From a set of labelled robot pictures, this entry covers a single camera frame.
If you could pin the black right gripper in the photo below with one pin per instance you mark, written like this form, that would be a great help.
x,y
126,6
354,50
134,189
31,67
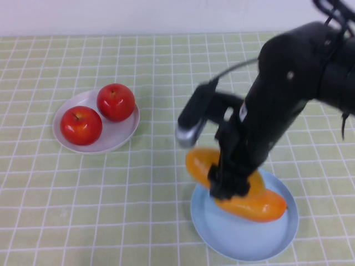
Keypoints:
x,y
277,97

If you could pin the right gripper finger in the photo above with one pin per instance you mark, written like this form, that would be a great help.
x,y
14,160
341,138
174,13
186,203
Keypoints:
x,y
241,185
220,184

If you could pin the deep orange mango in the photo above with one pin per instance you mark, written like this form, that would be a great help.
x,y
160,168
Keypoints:
x,y
258,209

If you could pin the yellow-orange mango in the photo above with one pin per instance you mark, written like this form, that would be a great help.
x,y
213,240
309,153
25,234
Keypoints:
x,y
199,163

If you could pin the red apple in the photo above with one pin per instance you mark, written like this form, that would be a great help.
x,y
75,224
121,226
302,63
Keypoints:
x,y
80,127
116,102

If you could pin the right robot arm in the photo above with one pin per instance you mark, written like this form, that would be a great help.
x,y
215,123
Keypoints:
x,y
341,77

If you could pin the light blue plate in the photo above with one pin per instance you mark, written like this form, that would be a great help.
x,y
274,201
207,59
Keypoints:
x,y
244,241

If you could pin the white plate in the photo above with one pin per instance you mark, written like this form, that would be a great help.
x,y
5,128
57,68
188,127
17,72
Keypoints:
x,y
111,135

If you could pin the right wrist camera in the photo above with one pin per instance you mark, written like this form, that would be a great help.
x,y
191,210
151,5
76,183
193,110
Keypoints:
x,y
194,110

